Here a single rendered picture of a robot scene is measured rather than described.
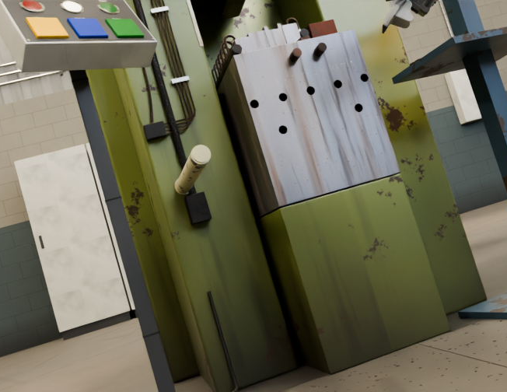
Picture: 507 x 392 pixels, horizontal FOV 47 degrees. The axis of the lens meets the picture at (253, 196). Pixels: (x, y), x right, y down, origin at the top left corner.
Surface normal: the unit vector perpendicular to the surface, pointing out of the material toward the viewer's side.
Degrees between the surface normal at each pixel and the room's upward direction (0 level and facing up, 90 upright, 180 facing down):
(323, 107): 90
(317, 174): 90
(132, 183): 90
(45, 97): 90
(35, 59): 150
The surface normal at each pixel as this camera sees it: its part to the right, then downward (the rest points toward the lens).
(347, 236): 0.21, -0.14
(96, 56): 0.54, 0.70
